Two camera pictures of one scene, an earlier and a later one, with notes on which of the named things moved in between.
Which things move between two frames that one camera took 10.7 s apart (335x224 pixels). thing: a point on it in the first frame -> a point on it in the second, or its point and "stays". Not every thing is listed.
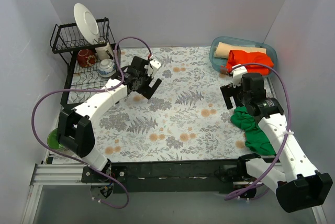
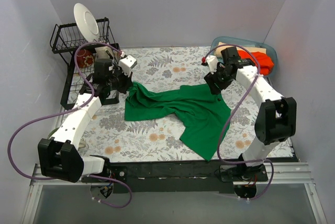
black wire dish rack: [90, 65] stays
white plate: [86, 23] stays
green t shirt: [256, 140] -> [207, 117]
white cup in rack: [102, 53] stays
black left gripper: [143, 84] -> [125, 83]
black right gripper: [234, 93] -> [213, 84]
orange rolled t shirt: [254, 62] stays
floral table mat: [186, 120] stays
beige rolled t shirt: [222, 49] stays
